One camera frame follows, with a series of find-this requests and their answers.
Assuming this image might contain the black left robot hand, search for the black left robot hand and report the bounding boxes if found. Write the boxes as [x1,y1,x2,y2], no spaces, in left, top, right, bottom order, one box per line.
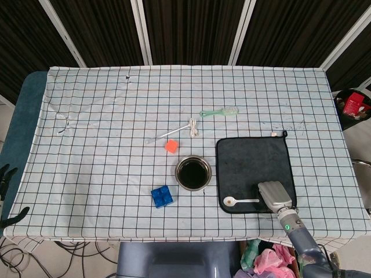
[0,163,31,229]

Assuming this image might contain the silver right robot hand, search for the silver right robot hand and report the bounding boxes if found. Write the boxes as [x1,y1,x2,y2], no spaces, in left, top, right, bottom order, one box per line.
[250,180,293,214]

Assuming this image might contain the white plastic spoon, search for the white plastic spoon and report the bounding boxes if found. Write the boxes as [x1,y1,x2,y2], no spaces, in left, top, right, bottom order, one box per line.
[223,196,260,207]

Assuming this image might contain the black cloth mat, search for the black cloth mat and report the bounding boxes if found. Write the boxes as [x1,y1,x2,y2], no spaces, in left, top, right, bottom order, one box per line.
[216,130,297,215]

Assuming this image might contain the stainless steel bowl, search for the stainless steel bowl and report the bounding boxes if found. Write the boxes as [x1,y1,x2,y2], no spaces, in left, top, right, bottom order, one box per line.
[174,155,213,192]

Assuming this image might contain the green crumpled cloth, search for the green crumpled cloth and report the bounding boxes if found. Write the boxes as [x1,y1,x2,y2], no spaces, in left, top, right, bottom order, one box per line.
[240,239,263,269]

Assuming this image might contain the pink plastic bag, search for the pink plastic bag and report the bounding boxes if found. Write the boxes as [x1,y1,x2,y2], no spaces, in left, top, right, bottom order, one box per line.
[253,243,298,278]

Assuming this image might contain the green plastic brush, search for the green plastic brush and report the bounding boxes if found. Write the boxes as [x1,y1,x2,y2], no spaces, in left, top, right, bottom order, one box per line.
[199,106,239,118]

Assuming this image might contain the black waste bin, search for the black waste bin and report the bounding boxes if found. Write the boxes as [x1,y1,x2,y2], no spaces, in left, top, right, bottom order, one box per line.
[332,88,371,131]

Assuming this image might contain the white black-checked tablecloth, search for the white black-checked tablecloth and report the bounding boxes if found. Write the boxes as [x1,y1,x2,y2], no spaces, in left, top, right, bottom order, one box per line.
[3,65,369,247]

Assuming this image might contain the blue toy building brick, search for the blue toy building brick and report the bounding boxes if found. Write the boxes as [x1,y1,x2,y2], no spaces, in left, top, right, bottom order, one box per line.
[150,185,174,210]

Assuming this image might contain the orange cube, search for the orange cube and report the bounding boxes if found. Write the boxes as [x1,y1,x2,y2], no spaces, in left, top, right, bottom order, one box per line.
[164,138,179,153]

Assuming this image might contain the grey-blue robot torso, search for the grey-blue robot torso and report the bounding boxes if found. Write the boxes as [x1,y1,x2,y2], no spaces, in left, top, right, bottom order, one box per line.
[115,241,242,278]

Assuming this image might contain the red carton box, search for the red carton box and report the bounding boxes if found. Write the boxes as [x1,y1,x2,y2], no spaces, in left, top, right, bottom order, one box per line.
[343,92,366,117]

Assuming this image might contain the clear glass test tube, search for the clear glass test tube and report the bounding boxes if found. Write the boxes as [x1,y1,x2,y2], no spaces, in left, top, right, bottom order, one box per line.
[146,124,192,144]

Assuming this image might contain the black floor cables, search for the black floor cables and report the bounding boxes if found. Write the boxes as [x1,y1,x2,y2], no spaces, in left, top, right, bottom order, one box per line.
[0,236,118,278]

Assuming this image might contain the white coiled usb cable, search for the white coiled usb cable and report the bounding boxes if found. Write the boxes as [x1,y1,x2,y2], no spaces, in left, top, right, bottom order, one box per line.
[188,117,201,138]

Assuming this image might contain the white partition post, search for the white partition post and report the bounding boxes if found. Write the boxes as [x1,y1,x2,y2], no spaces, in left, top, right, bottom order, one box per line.
[38,0,87,68]
[228,0,257,65]
[319,5,371,70]
[129,0,154,65]

